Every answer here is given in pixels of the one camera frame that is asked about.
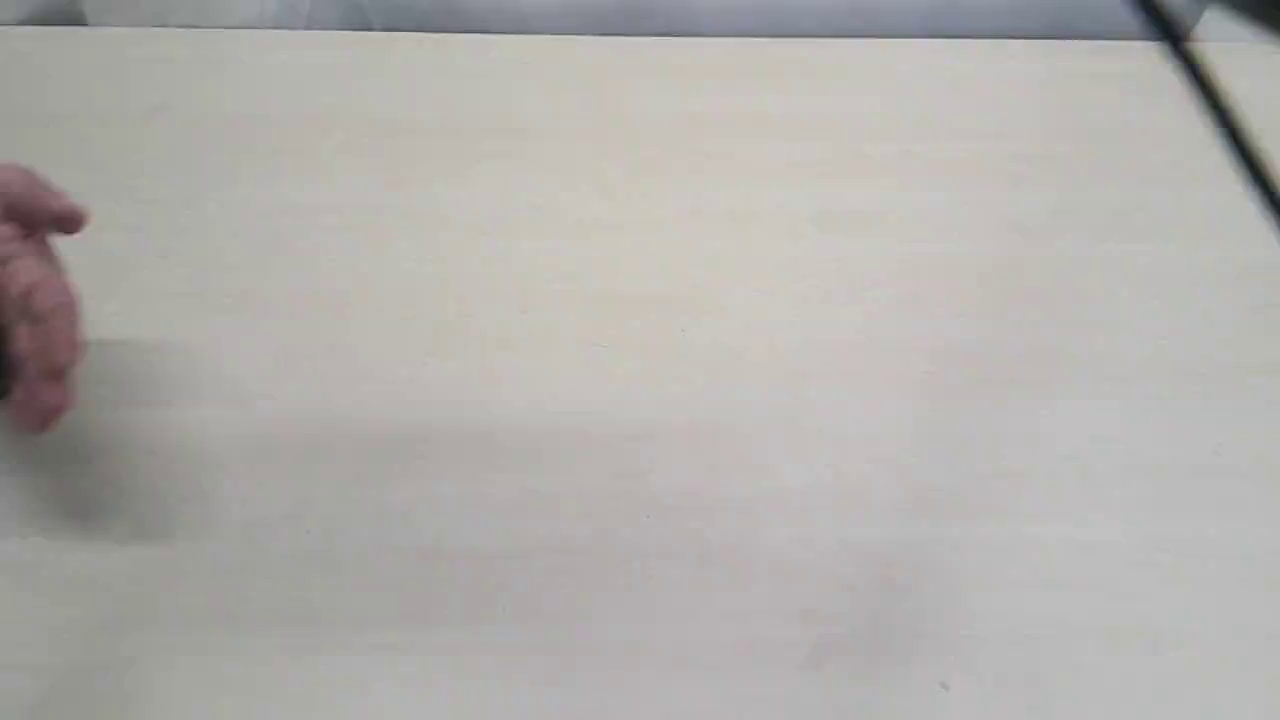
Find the bare human hand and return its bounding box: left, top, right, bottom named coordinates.
left=1, top=163, right=88, bottom=434

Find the black cable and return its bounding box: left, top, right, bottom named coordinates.
left=1135, top=0, right=1280, bottom=236

